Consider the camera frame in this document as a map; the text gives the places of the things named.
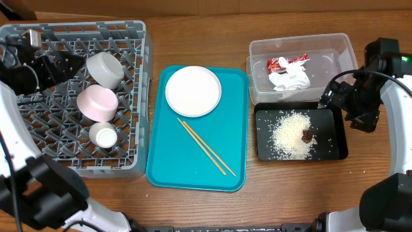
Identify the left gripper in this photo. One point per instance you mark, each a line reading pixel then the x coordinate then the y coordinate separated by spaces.
pixel 64 71

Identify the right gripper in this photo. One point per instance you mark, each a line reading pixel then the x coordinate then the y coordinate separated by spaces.
pixel 359 113

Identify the white napkin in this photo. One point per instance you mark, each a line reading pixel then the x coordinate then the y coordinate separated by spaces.
pixel 295 78

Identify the brown food scrap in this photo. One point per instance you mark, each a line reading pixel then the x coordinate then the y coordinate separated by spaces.
pixel 307 136

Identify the grey bowl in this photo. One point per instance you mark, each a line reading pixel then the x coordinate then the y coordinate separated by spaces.
pixel 105 69

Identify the white rice pile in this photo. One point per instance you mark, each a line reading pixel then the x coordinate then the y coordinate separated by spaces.
pixel 279 132

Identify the pink bowl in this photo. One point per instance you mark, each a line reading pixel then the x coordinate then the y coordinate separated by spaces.
pixel 97 103

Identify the red snack wrapper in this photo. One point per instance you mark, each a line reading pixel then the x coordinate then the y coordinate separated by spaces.
pixel 281 64

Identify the white cup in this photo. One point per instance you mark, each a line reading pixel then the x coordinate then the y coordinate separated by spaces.
pixel 103 134

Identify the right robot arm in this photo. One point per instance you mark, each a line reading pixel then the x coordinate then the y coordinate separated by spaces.
pixel 383 81

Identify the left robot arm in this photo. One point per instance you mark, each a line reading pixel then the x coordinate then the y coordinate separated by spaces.
pixel 36 190

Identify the grey dishwasher rack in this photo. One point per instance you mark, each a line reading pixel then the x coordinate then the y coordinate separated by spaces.
pixel 58 128

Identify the clear plastic bin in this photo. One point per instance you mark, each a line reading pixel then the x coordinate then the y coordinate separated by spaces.
pixel 328 55

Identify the black plastic tray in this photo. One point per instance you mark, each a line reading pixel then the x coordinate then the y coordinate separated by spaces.
pixel 337 116

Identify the large white plate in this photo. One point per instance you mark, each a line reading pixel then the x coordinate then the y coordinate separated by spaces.
pixel 193 91

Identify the teal plastic tray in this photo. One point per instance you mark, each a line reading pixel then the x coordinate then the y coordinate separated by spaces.
pixel 176 161

